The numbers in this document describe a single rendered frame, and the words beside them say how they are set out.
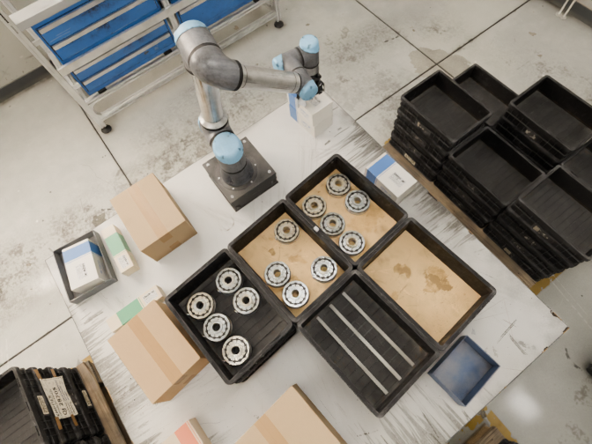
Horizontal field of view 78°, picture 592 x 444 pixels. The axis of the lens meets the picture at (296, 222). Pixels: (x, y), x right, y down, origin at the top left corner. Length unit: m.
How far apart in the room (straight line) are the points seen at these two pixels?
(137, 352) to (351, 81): 2.38
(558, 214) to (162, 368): 1.93
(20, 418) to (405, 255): 1.85
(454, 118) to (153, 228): 1.69
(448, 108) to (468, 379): 1.45
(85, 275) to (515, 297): 1.78
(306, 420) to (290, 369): 0.26
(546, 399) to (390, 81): 2.28
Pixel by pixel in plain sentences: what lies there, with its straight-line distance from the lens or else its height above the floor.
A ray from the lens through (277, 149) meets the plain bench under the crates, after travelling 1.87.
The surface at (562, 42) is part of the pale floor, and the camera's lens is 3.75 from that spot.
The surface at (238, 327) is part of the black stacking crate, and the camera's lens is 1.47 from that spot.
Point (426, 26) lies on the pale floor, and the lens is 3.55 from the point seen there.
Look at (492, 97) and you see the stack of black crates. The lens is 2.80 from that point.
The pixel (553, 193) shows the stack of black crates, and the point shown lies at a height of 0.49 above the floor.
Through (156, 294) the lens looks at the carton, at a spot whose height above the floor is 0.76.
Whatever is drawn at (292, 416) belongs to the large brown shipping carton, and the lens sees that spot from 1.36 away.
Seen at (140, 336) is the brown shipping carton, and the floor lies 0.86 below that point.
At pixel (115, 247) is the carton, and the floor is 0.76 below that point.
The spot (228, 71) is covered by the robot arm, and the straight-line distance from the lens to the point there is 1.24.
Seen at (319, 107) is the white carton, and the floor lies 0.88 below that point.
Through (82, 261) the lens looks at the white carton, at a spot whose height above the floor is 0.79.
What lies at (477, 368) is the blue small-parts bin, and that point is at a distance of 1.65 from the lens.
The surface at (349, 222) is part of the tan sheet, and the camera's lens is 1.53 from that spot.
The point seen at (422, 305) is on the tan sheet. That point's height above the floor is 0.83.
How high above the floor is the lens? 2.25
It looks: 68 degrees down
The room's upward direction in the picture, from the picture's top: 12 degrees counter-clockwise
